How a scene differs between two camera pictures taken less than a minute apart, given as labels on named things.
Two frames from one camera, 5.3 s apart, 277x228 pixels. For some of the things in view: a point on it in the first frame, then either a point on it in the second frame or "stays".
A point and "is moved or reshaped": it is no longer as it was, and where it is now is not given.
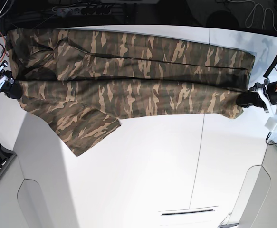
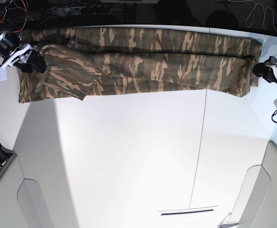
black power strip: (64, 11) stays
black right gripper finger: (251, 98) → (261, 70)
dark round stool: (222, 19) stays
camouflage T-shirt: (80, 84) is moved or reshaped
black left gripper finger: (13, 90) → (35, 63)
